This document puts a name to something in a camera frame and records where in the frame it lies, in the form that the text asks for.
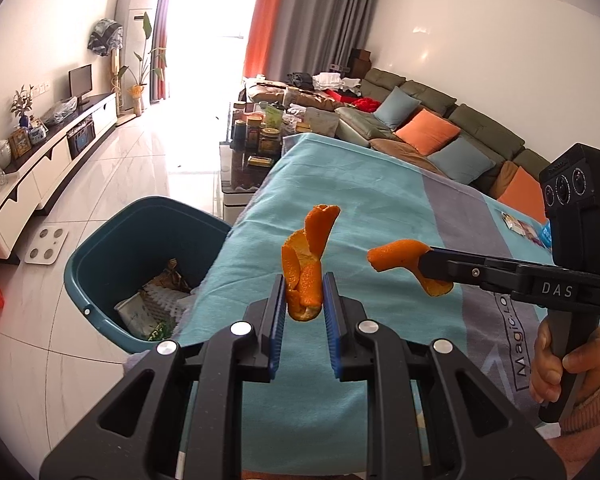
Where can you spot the white ceramic jar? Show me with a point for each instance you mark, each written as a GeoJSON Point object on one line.
{"type": "Point", "coordinates": [1, 154]}

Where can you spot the white tissue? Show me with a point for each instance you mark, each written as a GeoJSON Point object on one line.
{"type": "Point", "coordinates": [132, 315]}

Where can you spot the colourful snack wrapper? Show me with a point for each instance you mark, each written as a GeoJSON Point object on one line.
{"type": "Point", "coordinates": [522, 227]}

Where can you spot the large curled orange peel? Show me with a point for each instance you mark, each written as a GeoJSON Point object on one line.
{"type": "Point", "coordinates": [305, 260]}

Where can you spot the white TV cabinet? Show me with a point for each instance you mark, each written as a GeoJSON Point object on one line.
{"type": "Point", "coordinates": [45, 160]}

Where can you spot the green sectional sofa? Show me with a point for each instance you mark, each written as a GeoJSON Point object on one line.
{"type": "Point", "coordinates": [430, 92]}

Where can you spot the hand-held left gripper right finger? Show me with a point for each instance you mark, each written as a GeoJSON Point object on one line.
{"type": "Point", "coordinates": [330, 320]}

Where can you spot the covered standing fan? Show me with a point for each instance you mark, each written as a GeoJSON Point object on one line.
{"type": "Point", "coordinates": [105, 37]}

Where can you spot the blue and white wipes canister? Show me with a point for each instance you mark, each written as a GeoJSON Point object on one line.
{"type": "Point", "coordinates": [546, 235]}

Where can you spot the clear plastic bag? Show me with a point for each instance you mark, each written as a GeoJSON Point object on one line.
{"type": "Point", "coordinates": [60, 112]}

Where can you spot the window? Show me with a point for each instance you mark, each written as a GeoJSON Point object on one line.
{"type": "Point", "coordinates": [215, 20]}

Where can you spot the dark glass coffee table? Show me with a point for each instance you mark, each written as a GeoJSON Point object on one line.
{"type": "Point", "coordinates": [240, 180]}

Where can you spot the gold foil wrapper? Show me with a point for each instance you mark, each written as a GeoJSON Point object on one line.
{"type": "Point", "coordinates": [172, 275]}

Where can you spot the black bag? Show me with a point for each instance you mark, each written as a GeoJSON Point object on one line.
{"type": "Point", "coordinates": [299, 81]}

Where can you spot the large blue-grey cushion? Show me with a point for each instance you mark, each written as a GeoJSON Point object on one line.
{"type": "Point", "coordinates": [460, 160]}

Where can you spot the small blue-grey cushion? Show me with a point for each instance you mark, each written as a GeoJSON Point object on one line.
{"type": "Point", "coordinates": [397, 107]}

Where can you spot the plant in blue vase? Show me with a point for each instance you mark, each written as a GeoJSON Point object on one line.
{"type": "Point", "coordinates": [22, 105]}

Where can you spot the tall leafy plant in vase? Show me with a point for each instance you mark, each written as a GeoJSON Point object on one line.
{"type": "Point", "coordinates": [140, 75]}

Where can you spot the brown box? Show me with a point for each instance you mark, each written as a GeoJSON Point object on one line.
{"type": "Point", "coordinates": [360, 61]}

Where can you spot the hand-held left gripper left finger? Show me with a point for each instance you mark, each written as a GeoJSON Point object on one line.
{"type": "Point", "coordinates": [280, 320]}

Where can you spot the small orange peel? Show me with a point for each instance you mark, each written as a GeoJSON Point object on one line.
{"type": "Point", "coordinates": [395, 255]}

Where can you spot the person's right hand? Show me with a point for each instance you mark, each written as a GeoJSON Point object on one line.
{"type": "Point", "coordinates": [542, 370]}

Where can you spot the pile of white clothes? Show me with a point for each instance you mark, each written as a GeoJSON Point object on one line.
{"type": "Point", "coordinates": [337, 81]}

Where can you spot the white floor air conditioner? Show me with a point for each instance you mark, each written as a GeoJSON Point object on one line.
{"type": "Point", "coordinates": [132, 10]}

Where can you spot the red cloth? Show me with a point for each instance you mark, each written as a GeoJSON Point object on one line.
{"type": "Point", "coordinates": [360, 102]}

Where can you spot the orange and grey curtain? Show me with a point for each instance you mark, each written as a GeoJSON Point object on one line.
{"type": "Point", "coordinates": [310, 15]}

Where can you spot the teal and grey blanket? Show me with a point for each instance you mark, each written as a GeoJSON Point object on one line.
{"type": "Point", "coordinates": [370, 195]}

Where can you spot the square orange cushion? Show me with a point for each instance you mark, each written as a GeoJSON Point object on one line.
{"type": "Point", "coordinates": [427, 132]}

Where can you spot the blue and white porcelain jar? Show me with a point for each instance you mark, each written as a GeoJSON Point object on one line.
{"type": "Point", "coordinates": [38, 133]}

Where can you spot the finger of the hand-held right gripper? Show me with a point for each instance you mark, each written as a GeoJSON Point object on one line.
{"type": "Point", "coordinates": [475, 271]}

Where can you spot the small black monitor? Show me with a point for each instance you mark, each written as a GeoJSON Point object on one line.
{"type": "Point", "coordinates": [80, 80]}

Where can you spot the teal plastic bin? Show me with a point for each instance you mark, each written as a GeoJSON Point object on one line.
{"type": "Point", "coordinates": [130, 240]}

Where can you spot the framed picture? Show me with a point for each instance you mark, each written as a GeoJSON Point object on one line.
{"type": "Point", "coordinates": [19, 142]}

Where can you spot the long orange cushion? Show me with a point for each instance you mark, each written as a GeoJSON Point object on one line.
{"type": "Point", "coordinates": [522, 192]}

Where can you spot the grey curtain with orange edge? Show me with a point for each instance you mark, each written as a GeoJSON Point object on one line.
{"type": "Point", "coordinates": [162, 25]}

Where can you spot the white bathroom scale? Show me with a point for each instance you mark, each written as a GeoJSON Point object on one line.
{"type": "Point", "coordinates": [46, 246]}

